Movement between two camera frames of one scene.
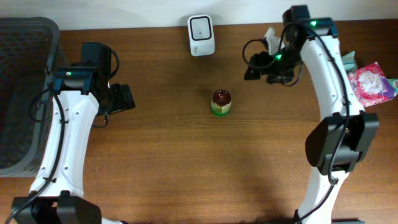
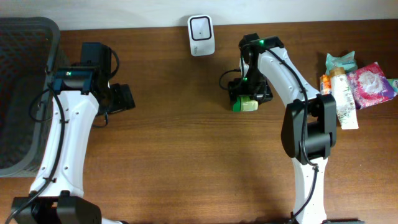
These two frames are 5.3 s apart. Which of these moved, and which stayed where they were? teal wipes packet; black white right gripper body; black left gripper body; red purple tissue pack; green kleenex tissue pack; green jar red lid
Moved: black white right gripper body; green jar red lid
Stayed: black left gripper body; green kleenex tissue pack; red purple tissue pack; teal wipes packet
